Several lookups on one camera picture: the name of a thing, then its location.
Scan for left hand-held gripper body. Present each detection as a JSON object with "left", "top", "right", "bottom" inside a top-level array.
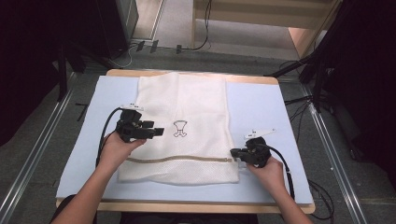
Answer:
[{"left": 115, "top": 104, "right": 156, "bottom": 144}]

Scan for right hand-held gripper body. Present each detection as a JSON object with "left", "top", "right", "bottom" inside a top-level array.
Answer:
[{"left": 244, "top": 128, "right": 277, "bottom": 168}]

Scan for white mesh laundry bag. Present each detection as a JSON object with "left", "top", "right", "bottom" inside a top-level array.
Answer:
[{"left": 117, "top": 72, "right": 241, "bottom": 187}]

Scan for person's right hand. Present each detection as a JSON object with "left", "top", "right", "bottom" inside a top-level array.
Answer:
[{"left": 247, "top": 156, "right": 288, "bottom": 191}]

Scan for person's left hand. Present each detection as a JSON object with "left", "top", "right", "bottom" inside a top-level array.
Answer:
[{"left": 99, "top": 132, "right": 148, "bottom": 175}]

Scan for light blue table mat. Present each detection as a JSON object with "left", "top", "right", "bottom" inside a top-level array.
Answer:
[{"left": 55, "top": 75, "right": 314, "bottom": 205}]

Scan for wooden table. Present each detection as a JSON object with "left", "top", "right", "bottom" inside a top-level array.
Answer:
[{"left": 55, "top": 68, "right": 317, "bottom": 216}]

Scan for black power plugs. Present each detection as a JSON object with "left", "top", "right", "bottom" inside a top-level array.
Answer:
[{"left": 135, "top": 39, "right": 183, "bottom": 55}]

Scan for black metal stand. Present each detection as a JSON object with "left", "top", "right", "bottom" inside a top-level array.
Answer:
[
  {"left": 263, "top": 0, "right": 354, "bottom": 114},
  {"left": 56, "top": 42, "right": 69, "bottom": 103}
]

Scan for dark cabinet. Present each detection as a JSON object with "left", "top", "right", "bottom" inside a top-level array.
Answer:
[{"left": 92, "top": 0, "right": 140, "bottom": 61}]

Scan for light wooden shelf unit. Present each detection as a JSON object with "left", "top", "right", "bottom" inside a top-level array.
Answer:
[{"left": 191, "top": 0, "right": 344, "bottom": 59}]

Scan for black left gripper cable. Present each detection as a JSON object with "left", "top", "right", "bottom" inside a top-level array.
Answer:
[{"left": 95, "top": 106, "right": 123, "bottom": 168}]

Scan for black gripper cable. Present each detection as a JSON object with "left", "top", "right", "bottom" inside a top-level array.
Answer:
[
  {"left": 263, "top": 144, "right": 296, "bottom": 201},
  {"left": 95, "top": 106, "right": 123, "bottom": 168}
]

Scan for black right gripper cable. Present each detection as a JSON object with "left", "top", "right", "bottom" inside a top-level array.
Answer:
[{"left": 263, "top": 144, "right": 296, "bottom": 201}]

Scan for black floor cables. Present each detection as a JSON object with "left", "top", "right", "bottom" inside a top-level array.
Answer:
[{"left": 283, "top": 60, "right": 335, "bottom": 221}]

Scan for white floor cable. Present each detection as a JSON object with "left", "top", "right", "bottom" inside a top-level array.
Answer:
[{"left": 108, "top": 42, "right": 138, "bottom": 70}]

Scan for metal floor rail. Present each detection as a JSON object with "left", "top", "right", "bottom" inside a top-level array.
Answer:
[
  {"left": 0, "top": 72, "right": 79, "bottom": 224},
  {"left": 299, "top": 83, "right": 369, "bottom": 224}
]

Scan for hanging black cable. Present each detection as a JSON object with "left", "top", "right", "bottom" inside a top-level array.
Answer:
[{"left": 182, "top": 0, "right": 213, "bottom": 52}]

